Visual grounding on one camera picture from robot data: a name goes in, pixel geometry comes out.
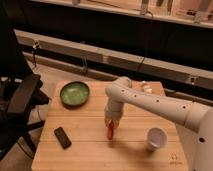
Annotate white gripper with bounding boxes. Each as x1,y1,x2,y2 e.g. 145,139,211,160
104,107,123,128

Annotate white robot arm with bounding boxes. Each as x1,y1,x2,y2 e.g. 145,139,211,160
104,77,213,171

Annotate green bowl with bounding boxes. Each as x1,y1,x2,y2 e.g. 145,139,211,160
60,81,90,107

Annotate wooden table board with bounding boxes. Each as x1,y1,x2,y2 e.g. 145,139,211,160
32,81,188,171

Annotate white paper cup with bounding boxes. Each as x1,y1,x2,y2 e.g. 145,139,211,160
146,127,168,152

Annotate black phone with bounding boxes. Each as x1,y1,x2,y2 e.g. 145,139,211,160
54,127,71,149

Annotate black office chair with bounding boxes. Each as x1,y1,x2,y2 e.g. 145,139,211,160
0,26,49,161

